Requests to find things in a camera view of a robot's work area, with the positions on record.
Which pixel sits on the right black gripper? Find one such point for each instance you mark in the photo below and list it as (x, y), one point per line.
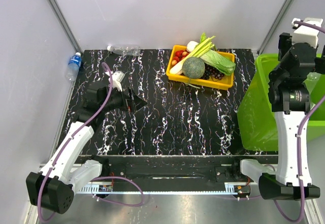
(284, 44)

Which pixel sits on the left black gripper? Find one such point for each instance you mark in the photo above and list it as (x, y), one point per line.
(134, 102)

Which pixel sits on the Pepsi bottle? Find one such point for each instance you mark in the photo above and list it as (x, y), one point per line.
(73, 67)

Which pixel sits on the clear crushed bottle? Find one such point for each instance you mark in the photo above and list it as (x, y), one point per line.
(314, 78)

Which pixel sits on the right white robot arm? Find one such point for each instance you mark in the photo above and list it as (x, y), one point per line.
(291, 104)

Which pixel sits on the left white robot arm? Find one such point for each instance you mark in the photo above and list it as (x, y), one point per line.
(55, 185)

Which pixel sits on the green plastic bin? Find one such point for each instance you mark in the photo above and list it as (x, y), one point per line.
(256, 121)

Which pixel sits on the black marble mat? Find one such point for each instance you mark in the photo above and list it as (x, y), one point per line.
(177, 120)

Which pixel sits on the white radish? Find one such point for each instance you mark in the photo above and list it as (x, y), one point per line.
(177, 69)

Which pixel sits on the red strawberries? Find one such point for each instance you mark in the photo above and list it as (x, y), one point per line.
(179, 55)

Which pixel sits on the green netted melon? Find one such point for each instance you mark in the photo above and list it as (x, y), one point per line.
(193, 68)

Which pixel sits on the yellow plastic tray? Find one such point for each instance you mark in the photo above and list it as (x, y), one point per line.
(224, 84)

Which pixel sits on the white mushroom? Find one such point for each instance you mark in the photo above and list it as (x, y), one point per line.
(191, 46)

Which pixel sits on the dark grape bunch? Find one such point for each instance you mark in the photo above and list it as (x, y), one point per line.
(213, 73)

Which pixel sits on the napa cabbage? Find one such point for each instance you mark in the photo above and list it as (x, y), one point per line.
(219, 62)

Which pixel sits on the celery stalks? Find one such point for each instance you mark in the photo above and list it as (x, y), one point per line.
(204, 45)

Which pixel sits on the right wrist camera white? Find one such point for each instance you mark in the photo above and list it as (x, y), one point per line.
(307, 31)

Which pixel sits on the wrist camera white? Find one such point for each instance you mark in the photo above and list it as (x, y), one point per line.
(117, 78)
(307, 31)

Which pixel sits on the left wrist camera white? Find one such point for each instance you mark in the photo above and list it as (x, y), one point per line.
(117, 78)

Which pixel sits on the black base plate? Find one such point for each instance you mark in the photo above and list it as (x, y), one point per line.
(215, 168)

